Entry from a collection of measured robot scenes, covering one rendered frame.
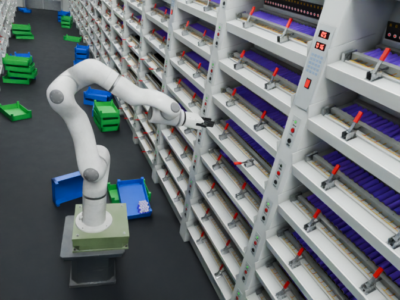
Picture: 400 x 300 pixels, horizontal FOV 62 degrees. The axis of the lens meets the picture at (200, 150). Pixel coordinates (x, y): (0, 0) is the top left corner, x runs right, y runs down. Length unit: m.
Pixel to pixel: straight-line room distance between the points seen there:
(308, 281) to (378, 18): 0.93
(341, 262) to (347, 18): 0.77
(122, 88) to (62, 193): 1.37
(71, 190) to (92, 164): 1.10
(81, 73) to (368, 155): 1.12
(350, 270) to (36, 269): 1.68
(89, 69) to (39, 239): 1.28
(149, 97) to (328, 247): 0.91
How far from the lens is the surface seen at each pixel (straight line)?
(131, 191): 2.60
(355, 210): 1.13
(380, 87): 1.03
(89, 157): 1.60
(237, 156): 1.61
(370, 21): 1.23
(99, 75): 1.47
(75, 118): 1.56
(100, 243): 1.85
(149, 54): 3.04
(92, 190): 1.73
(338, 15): 1.15
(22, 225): 2.51
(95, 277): 2.06
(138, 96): 1.48
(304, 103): 1.21
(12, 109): 4.14
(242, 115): 1.58
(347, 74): 1.10
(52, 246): 2.33
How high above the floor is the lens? 1.64
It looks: 28 degrees down
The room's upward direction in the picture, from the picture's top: 11 degrees clockwise
